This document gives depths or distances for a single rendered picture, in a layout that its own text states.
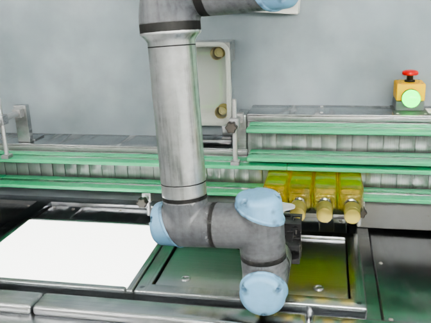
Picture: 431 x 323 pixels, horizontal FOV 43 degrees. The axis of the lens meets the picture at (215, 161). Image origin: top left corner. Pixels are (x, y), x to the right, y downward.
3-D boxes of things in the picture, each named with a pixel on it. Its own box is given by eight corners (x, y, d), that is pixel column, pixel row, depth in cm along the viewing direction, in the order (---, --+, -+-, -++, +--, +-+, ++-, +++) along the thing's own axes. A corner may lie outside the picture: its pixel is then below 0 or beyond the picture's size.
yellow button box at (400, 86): (392, 105, 148) (395, 111, 141) (394, 77, 146) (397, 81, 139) (419, 105, 146) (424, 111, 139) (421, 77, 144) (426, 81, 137)
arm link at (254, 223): (207, 202, 86) (214, 265, 89) (279, 202, 83) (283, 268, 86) (220, 184, 93) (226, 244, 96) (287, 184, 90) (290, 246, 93)
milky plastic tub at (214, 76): (177, 118, 160) (169, 125, 152) (173, 40, 154) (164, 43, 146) (236, 118, 157) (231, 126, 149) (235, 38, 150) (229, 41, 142)
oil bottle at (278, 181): (270, 181, 147) (261, 211, 127) (270, 161, 146) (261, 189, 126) (292, 181, 146) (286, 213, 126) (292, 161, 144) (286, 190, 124)
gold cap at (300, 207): (290, 214, 123) (288, 222, 119) (290, 199, 122) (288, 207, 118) (306, 215, 123) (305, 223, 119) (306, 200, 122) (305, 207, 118)
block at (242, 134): (237, 142, 153) (233, 149, 146) (236, 109, 150) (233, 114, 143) (250, 142, 152) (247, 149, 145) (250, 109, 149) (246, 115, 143)
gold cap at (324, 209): (316, 215, 122) (315, 222, 118) (316, 200, 121) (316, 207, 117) (332, 215, 122) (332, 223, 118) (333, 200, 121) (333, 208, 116)
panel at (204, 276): (28, 225, 155) (-50, 288, 123) (27, 216, 154) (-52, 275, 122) (358, 243, 137) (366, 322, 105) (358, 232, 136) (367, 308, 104)
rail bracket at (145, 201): (151, 204, 157) (135, 223, 144) (149, 181, 155) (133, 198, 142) (164, 204, 156) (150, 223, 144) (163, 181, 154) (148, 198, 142)
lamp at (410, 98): (400, 106, 140) (401, 108, 137) (401, 88, 139) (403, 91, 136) (419, 106, 139) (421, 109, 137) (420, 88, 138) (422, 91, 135)
